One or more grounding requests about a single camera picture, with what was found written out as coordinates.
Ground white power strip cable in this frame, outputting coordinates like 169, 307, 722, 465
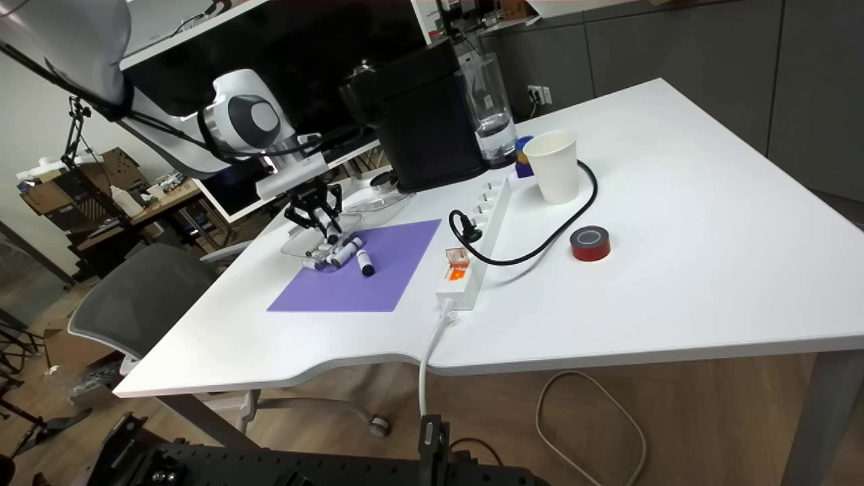
413, 303, 651, 486

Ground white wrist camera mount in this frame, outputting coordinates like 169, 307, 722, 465
254, 147, 329, 203

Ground black perforated breadboard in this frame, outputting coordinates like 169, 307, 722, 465
84, 413, 548, 486

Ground grey table leg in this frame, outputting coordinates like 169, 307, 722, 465
777, 347, 864, 486

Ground cardboard box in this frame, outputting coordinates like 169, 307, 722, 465
16, 145, 158, 219

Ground white paper cup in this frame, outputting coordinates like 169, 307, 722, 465
521, 129, 580, 206

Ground small blue orange object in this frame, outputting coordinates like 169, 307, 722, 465
514, 133, 540, 180

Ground grey office chair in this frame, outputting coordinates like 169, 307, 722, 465
66, 239, 394, 442

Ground black camera clamp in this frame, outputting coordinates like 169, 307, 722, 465
417, 411, 453, 486

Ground purple paper mat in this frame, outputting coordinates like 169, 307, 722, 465
266, 215, 447, 316

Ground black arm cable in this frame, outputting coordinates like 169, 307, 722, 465
0, 41, 273, 166

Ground white power strip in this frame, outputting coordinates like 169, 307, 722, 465
436, 173, 516, 314

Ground white framed monitor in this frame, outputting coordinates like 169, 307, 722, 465
117, 0, 429, 265

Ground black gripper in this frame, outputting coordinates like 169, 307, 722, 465
283, 180, 349, 249

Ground black power cable with plug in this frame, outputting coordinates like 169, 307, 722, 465
447, 156, 603, 269

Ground black tripod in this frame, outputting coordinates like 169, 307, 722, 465
61, 91, 98, 166

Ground single white battery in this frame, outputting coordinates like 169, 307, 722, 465
351, 235, 381, 281

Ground red tape roll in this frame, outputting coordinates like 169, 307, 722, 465
567, 223, 615, 265

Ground black coffee machine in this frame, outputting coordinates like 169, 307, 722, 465
339, 38, 497, 197

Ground clear water tank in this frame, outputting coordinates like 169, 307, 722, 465
451, 45, 521, 169

